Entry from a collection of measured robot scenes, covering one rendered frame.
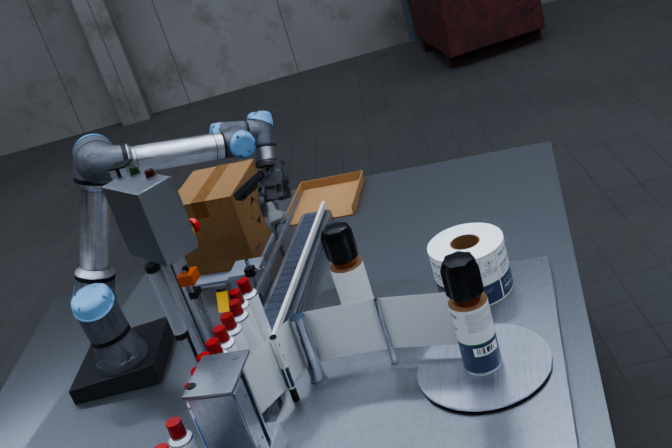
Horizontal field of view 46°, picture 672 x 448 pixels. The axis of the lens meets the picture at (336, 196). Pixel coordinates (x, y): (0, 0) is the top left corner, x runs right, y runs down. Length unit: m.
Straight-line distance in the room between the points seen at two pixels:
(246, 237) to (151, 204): 0.88
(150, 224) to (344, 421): 0.62
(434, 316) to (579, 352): 0.35
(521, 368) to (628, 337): 1.56
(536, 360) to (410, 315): 0.30
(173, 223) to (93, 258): 0.59
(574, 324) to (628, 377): 1.15
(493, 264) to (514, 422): 0.47
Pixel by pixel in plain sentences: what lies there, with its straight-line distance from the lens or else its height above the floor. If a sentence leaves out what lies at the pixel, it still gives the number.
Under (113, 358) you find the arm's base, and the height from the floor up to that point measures 0.93.
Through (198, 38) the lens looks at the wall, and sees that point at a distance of 8.40.
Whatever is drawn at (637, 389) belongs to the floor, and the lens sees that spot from 3.15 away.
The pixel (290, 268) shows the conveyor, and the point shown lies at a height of 0.88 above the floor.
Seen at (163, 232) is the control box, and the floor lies 1.37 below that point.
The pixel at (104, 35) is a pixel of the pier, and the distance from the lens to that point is 8.39.
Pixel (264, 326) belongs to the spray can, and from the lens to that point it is 2.17.
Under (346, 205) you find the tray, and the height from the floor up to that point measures 0.83.
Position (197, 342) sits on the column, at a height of 0.99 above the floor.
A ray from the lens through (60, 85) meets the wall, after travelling 8.85.
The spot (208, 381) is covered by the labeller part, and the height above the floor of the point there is 1.14.
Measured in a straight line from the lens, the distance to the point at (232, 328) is 2.00.
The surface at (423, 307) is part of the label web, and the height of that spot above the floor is 1.03.
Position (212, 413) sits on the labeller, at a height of 1.10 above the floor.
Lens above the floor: 2.04
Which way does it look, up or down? 23 degrees down
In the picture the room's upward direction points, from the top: 17 degrees counter-clockwise
